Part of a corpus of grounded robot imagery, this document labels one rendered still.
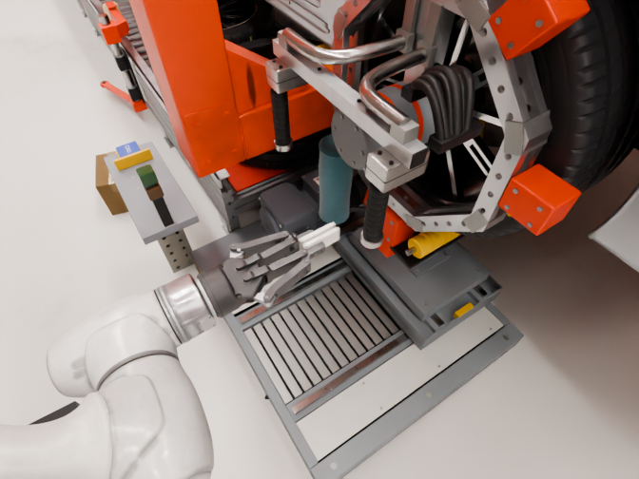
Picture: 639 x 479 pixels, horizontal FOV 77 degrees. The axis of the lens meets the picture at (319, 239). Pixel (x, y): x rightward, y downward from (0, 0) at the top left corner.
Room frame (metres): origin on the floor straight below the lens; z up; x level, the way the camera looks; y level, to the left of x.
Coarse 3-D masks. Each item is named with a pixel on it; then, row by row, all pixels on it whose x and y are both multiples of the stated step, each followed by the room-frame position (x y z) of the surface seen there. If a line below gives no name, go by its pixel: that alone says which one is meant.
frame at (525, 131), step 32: (352, 0) 0.91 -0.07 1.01; (384, 0) 0.89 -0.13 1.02; (448, 0) 0.70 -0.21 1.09; (480, 0) 0.65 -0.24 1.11; (352, 32) 0.95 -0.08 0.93; (480, 32) 0.64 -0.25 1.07; (352, 64) 0.97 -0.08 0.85; (512, 64) 0.59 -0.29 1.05; (512, 96) 0.56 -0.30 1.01; (512, 128) 0.54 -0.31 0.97; (544, 128) 0.54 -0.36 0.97; (512, 160) 0.52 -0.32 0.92; (480, 192) 0.54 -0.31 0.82; (416, 224) 0.64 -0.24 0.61; (448, 224) 0.58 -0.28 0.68; (480, 224) 0.52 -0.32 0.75
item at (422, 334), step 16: (352, 256) 0.87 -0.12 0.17; (368, 272) 0.81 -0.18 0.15; (368, 288) 0.78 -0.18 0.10; (384, 288) 0.74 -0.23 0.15; (480, 288) 0.72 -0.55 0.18; (496, 288) 0.74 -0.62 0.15; (384, 304) 0.70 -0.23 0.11; (400, 304) 0.68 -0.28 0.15; (448, 304) 0.68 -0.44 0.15; (464, 304) 0.68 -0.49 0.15; (480, 304) 0.68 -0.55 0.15; (400, 320) 0.63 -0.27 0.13; (416, 320) 0.62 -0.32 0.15; (432, 320) 0.61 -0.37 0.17; (448, 320) 0.62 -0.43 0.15; (416, 336) 0.56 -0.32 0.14; (432, 336) 0.56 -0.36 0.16
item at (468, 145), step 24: (384, 24) 0.97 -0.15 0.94; (456, 48) 0.79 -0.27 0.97; (480, 72) 0.73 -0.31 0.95; (480, 96) 0.76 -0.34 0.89; (480, 144) 0.69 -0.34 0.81; (432, 168) 0.84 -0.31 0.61; (456, 168) 0.72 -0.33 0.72; (480, 168) 0.83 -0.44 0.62; (432, 192) 0.74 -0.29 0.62; (456, 192) 0.70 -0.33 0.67
